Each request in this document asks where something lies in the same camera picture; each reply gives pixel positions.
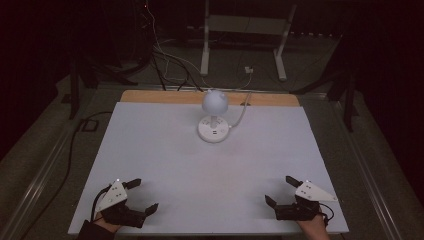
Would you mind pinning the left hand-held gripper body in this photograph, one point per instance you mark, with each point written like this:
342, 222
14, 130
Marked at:
115, 195

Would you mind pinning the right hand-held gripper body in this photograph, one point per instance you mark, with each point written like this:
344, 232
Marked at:
296, 210

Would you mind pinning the person's right hand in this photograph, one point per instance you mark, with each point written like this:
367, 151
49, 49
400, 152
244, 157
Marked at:
311, 225

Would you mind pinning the person's left hand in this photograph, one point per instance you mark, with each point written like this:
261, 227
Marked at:
107, 226

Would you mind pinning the white table cover sheet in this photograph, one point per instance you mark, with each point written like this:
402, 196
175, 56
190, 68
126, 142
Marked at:
206, 176

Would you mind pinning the black floor box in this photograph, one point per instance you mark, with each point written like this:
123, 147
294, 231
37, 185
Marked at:
90, 125

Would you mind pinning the white table lamp round base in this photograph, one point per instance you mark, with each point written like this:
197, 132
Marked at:
213, 116

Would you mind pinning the black metal stand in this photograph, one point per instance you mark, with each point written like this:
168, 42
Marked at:
343, 90
86, 78

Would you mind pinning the white power adapter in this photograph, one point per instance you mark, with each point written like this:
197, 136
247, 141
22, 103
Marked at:
249, 70

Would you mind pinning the white metal stand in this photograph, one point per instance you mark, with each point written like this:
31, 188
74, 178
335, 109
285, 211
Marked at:
243, 28

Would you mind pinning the metal floor rail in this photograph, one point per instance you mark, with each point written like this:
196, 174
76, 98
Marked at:
40, 176
370, 173

